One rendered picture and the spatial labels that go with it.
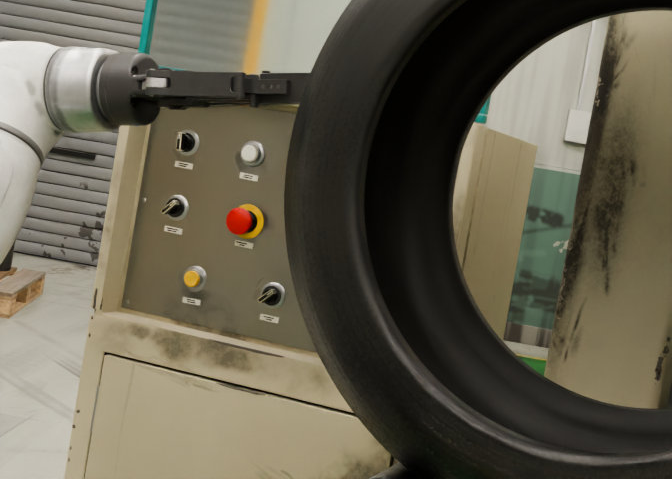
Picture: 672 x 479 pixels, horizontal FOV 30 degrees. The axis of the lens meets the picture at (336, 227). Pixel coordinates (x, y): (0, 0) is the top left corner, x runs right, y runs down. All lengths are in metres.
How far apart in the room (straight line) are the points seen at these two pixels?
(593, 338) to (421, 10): 0.49
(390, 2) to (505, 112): 9.05
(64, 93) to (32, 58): 0.06
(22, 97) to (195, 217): 0.62
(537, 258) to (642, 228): 8.69
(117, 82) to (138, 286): 0.70
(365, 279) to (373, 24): 0.22
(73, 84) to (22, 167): 0.10
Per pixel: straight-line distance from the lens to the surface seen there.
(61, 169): 10.49
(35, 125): 1.34
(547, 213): 10.08
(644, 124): 1.41
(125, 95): 1.29
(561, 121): 10.17
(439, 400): 1.07
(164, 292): 1.93
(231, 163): 1.88
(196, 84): 1.24
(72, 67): 1.32
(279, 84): 1.24
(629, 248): 1.41
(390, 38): 1.09
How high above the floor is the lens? 1.19
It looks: 3 degrees down
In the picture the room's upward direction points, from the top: 10 degrees clockwise
